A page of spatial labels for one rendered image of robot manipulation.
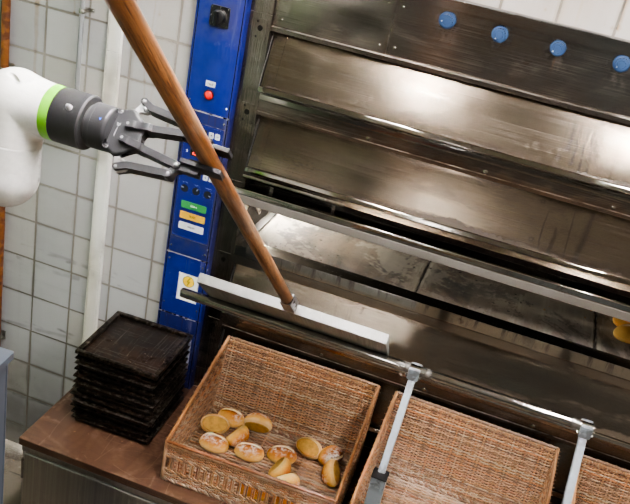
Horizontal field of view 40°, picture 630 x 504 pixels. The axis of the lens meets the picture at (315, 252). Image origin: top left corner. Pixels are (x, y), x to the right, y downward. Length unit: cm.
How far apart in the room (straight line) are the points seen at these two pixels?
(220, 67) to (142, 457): 124
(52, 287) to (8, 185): 180
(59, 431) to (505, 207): 157
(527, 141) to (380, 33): 52
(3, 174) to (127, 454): 153
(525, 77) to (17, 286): 197
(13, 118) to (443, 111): 140
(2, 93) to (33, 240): 181
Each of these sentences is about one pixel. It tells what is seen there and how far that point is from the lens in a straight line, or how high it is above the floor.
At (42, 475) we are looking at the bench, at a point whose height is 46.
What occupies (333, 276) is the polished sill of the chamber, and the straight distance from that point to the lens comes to 279.
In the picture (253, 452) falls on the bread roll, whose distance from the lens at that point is 286.
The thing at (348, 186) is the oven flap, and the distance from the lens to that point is 265.
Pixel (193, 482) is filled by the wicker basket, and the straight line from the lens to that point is 275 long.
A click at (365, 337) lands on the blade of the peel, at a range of 230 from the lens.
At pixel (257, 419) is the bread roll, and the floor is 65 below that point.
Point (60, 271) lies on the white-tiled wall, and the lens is 325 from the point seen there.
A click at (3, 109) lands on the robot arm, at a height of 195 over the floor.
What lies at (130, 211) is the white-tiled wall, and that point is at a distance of 300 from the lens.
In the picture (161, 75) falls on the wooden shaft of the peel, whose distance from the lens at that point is 112.
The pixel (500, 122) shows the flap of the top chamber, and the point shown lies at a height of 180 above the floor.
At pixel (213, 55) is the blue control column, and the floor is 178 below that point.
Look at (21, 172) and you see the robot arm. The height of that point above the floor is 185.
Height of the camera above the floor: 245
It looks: 26 degrees down
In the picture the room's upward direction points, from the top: 12 degrees clockwise
